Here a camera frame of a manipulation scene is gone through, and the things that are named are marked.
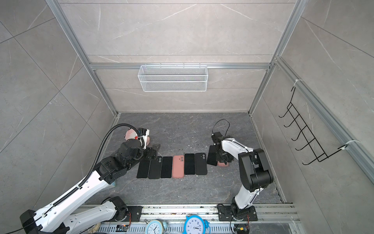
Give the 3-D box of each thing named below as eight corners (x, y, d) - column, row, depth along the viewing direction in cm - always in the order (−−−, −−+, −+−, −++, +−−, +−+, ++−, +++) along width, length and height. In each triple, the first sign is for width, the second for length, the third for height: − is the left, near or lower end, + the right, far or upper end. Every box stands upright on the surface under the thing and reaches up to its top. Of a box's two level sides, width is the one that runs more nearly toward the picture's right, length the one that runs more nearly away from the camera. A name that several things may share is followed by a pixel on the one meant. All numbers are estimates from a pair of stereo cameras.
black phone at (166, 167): (160, 178, 88) (160, 176, 86) (163, 158, 96) (162, 156, 95) (171, 178, 88) (171, 177, 86) (173, 158, 96) (172, 156, 95)
